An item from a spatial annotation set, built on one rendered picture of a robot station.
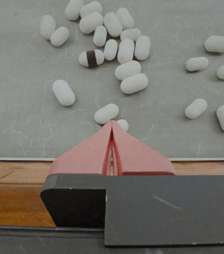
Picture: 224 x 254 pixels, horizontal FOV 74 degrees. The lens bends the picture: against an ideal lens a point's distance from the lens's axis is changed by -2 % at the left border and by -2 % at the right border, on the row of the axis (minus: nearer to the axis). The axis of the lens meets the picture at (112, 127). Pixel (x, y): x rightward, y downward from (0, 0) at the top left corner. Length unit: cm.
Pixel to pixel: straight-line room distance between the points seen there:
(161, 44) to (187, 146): 16
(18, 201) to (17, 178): 2
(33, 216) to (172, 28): 32
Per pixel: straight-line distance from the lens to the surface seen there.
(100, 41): 25
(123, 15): 27
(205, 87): 26
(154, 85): 23
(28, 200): 20
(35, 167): 21
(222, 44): 29
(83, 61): 23
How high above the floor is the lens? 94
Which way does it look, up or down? 77 degrees down
